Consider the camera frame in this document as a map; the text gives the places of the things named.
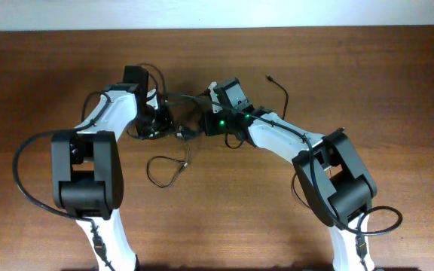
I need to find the thick black USB cable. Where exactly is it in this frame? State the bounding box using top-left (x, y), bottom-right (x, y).
top-left (145, 93), bottom-right (218, 189)

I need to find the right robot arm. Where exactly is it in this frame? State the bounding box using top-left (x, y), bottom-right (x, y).
top-left (201, 78), bottom-right (377, 270)

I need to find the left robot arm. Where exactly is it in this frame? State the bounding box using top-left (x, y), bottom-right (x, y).
top-left (51, 63), bottom-right (174, 270)

